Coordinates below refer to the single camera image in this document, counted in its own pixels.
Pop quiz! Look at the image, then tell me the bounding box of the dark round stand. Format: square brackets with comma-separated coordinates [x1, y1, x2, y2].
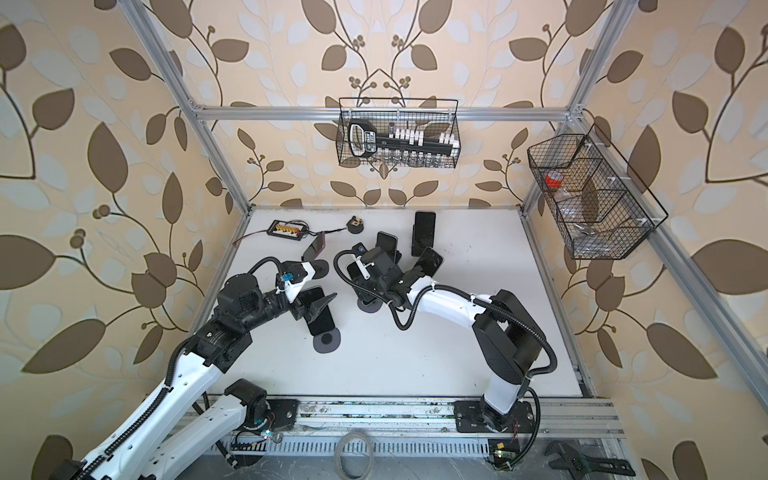
[313, 328, 341, 354]

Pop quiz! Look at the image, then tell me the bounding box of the purple round phone stand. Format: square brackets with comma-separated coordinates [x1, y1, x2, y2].
[357, 299, 383, 314]

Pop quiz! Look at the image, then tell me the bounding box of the black phone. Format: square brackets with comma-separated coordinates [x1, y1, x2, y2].
[411, 211, 436, 257]
[346, 261, 368, 288]
[306, 307, 336, 337]
[376, 231, 398, 262]
[415, 247, 444, 277]

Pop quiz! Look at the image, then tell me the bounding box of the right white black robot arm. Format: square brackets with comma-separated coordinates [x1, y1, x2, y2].
[332, 247, 558, 432]

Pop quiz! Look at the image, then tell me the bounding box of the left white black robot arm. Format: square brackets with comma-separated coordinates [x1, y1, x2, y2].
[50, 256, 333, 479]

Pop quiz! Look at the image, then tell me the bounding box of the black round stand far left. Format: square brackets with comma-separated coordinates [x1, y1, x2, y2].
[310, 259, 330, 280]

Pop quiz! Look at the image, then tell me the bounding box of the black phone on folding stand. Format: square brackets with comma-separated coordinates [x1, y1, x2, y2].
[376, 231, 398, 262]

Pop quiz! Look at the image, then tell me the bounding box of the black yellow round connector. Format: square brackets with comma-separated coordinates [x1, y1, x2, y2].
[346, 216, 364, 235]

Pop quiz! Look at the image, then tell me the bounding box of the black power adapter board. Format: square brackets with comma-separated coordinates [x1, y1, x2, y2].
[266, 220, 309, 241]

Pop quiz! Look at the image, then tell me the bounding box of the black tool in basket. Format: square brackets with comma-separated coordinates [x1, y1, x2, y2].
[345, 119, 461, 158]

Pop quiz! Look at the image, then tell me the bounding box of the black adjustable wrench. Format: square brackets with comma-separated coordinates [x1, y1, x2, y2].
[545, 441, 636, 480]

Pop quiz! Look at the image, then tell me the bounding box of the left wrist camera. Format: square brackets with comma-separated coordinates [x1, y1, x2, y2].
[276, 261, 316, 304]

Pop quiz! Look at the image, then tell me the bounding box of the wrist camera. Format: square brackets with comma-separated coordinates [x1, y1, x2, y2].
[276, 261, 316, 304]
[352, 242, 368, 258]

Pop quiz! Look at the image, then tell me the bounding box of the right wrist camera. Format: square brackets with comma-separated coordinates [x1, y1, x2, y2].
[352, 242, 368, 258]

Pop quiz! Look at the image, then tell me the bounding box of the black red cable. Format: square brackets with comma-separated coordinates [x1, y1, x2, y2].
[232, 225, 349, 247]

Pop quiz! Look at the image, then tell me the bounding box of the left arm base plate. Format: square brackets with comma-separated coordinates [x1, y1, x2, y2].
[238, 398, 299, 433]

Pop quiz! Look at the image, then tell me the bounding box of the grey tape ring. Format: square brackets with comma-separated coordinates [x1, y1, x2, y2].
[333, 431, 376, 480]

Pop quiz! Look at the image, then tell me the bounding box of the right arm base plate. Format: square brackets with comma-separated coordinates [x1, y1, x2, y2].
[453, 399, 535, 435]

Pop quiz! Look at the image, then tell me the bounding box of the black wire basket rear wall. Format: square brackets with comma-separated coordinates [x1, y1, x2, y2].
[335, 96, 462, 169]

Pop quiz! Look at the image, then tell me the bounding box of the black wire basket wall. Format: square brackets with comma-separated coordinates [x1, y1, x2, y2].
[335, 96, 462, 169]
[527, 125, 668, 260]

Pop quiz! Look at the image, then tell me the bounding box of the black wire basket right wall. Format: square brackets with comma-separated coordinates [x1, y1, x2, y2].
[527, 125, 668, 260]

